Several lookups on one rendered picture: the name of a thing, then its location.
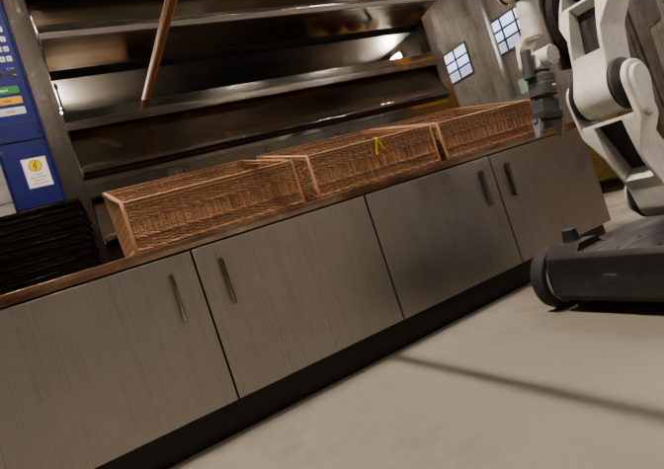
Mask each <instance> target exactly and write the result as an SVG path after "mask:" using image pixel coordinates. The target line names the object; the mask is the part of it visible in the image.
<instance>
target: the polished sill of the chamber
mask: <svg viewBox="0 0 664 469"><path fill-rule="evenodd" d="M432 59H434V57H433V54H432V52H429V53H423V54H417V55H411V56H405V57H399V58H393V59H387V60H382V61H376V62H370V63H363V64H357V65H351V66H345V67H339V68H333V69H327V70H321V71H315V72H309V73H303V74H297V75H292V76H286V77H280V78H274V79H268V80H262V81H255V82H249V83H243V84H237V85H231V86H225V87H219V88H213V89H207V90H201V91H196V92H190V93H184V94H178V95H172V96H166V97H160V98H154V99H147V100H141V101H135V102H129V103H123V104H117V105H111V106H105V107H99V108H94V109H88V110H82V111H76V112H70V113H64V114H62V117H63V120H64V123H70V122H75V121H81V120H86V119H92V118H98V117H108V116H114V115H120V114H126V113H131V112H137V111H143V110H148V109H154V108H160V107H166V106H171V105H177V104H183V103H188V102H193V101H199V100H205V99H211V98H216V97H222V96H228V95H233V94H239V93H245V92H251V91H256V90H262V89H268V88H274V87H279V86H285V85H290V84H296V83H301V82H307V81H313V80H318V79H324V78H330V77H336V76H341V75H347V74H353V73H359V72H364V71H370V70H376V69H381V68H386V67H392V66H398V65H403V64H409V63H415V62H421V61H426V60H432Z"/></svg>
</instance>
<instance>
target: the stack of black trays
mask: <svg viewBox="0 0 664 469"><path fill-rule="evenodd" d="M89 218H90V216H89V214H88V213H87V211H86V209H85V207H84V205H83V204H82V202H81V200H80V198H79V197H78V198H74V199H69V200H65V201H61V202H57V203H53V204H49V205H45V206H41V207H37V208H33V209H29V210H25V211H21V212H17V213H13V214H9V215H5V216H0V295H3V294H6V293H9V292H13V291H16V290H19V289H23V288H26V287H29V286H32V285H36V284H39V283H42V282H46V281H49V280H52V279H55V278H59V277H62V276H65V275H69V274H74V273H77V272H81V271H84V270H87V269H91V268H94V267H96V266H99V265H103V263H102V262H101V261H100V260H99V259H100V258H102V257H101V256H100V255H99V253H98V251H101V249H100V248H98V247H97V246H96V245H97V244H96V243H95V241H94V240H93V239H95V238H96V237H95V236H94V234H93V233H92V232H94V231H95V230H94V229H93V227H92V226H91V225H93V223H92V222H91V221H90V219H89Z"/></svg>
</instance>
